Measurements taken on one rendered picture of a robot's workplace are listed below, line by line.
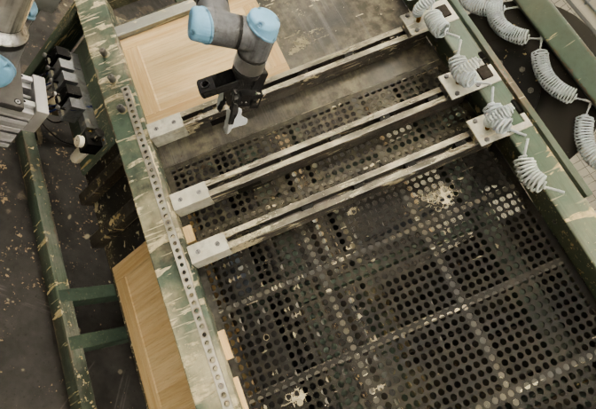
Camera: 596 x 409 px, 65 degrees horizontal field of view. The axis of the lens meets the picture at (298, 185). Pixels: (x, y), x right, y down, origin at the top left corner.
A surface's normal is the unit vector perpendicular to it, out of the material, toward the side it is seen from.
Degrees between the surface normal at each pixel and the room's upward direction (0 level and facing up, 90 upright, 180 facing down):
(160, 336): 90
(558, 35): 90
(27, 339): 0
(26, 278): 0
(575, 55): 90
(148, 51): 55
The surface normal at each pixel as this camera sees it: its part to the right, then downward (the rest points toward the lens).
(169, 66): -0.07, -0.36
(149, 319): -0.59, -0.07
